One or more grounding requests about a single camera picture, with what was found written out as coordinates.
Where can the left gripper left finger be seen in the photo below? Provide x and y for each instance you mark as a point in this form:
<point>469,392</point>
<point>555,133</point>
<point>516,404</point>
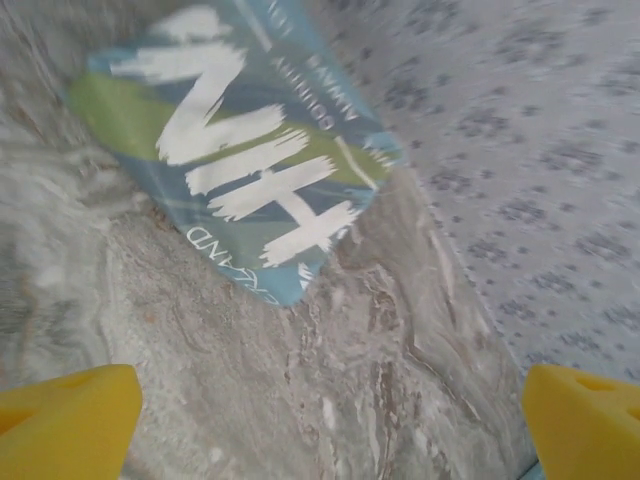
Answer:
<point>65,425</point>

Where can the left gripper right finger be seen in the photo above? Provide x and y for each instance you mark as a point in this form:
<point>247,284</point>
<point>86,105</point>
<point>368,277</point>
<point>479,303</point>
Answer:
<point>585,430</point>

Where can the light blue printed t-shirt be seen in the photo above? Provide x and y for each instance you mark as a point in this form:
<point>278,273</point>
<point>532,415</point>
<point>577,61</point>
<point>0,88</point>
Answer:
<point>225,150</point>

